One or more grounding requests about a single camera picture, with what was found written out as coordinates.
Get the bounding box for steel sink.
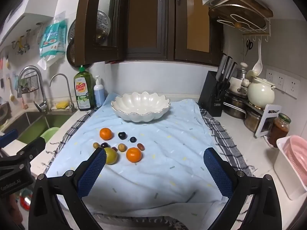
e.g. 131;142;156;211
0;111;72;145

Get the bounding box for green citrus fruit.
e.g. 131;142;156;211
104;147;118;165

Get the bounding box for hanging black scissors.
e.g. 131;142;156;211
245;39;253;57

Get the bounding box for wire faucet basket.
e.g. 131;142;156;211
21;75;39;93

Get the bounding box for hanging metal utensils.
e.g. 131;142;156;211
12;29;32;55

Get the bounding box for rectangular wooden cutting board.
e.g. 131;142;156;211
211;0;274;18

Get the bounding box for green plastic basin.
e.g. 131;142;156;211
40;127;60;143

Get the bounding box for round steel steamer plate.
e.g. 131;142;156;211
96;10;111;44

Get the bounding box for black knife block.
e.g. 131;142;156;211
198;71;231;117

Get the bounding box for blue pump bottle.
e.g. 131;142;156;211
93;75;105;108

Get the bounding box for steel strainer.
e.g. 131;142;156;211
66;39;80;67

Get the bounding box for teal plastic bag pack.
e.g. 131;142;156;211
38;11;68;70

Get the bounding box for glass jar red sauce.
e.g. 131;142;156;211
268;113;292;148

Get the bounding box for steel pot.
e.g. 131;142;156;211
223;92;247;119
244;109;267;133

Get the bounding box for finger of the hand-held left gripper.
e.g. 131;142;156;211
0;129;19;149
0;137;46;170

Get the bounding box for white scalloped bowl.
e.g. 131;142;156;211
111;91;171;122

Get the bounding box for white wire wall rack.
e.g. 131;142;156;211
209;0;272;44

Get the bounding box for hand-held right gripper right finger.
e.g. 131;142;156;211
203;147;282;230

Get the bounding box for steel handled knife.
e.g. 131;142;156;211
223;56;234;82
227;62;238;83
216;54;228;81

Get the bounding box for black handled kitchen scissors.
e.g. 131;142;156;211
215;81;231;100

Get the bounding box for green dish soap bottle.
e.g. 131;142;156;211
74;65;95;112

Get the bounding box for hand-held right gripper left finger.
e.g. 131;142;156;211
28;147;107;230

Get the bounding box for white ladle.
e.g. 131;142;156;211
252;38;264;76

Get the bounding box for white wall cabinet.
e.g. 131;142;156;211
0;0;63;48

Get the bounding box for thin chrome gooseneck faucet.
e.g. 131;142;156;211
50;73;77;112

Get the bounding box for pink plastic colander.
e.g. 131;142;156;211
284;135;307;185

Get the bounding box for dark brown window frame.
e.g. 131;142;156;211
74;0;224;67

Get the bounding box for cream ceramic pot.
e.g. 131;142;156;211
247;77;276;109

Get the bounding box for large steel kitchen faucet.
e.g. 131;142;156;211
17;66;52;113

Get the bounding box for grey checked cloth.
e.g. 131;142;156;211
43;103;255;230

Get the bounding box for round wooden cutting board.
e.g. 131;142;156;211
208;3;267;31

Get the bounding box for white plastic rack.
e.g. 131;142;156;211
255;104;282;137

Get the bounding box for white plastic tub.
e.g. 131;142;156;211
273;138;307;200

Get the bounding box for orange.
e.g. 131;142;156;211
126;147;143;163
99;128;113;141

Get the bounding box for white knob lidded pot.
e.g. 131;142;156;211
228;62;251;96

